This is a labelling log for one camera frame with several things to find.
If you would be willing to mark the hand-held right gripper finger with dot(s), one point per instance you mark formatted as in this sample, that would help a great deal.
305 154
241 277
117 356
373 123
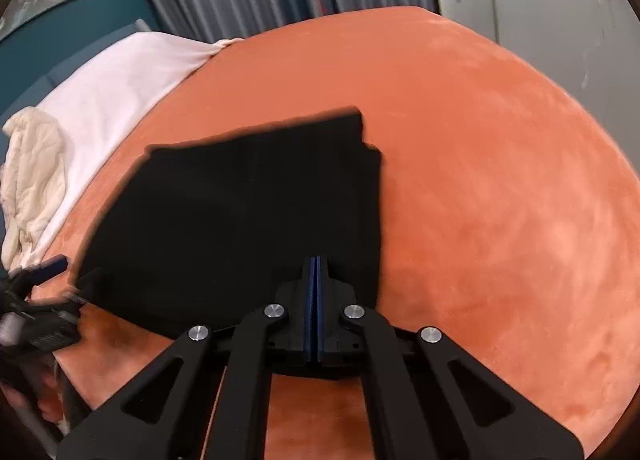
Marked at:
317 310
310 310

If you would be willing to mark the white bed sheet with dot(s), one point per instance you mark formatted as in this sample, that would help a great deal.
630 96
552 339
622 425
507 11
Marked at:
125 85

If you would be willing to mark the blue padded headboard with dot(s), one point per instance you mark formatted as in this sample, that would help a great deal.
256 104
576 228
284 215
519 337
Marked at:
25 100

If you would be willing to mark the orange plush blanket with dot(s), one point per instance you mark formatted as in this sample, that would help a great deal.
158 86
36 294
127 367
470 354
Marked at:
475 190

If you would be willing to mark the black pants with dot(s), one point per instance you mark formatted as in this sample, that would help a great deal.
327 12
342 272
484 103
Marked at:
225 220

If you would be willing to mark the cream quilted comforter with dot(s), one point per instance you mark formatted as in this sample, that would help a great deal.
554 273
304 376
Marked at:
35 175

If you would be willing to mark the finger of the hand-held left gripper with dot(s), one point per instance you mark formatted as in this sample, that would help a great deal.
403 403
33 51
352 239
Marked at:
47 267
87 285

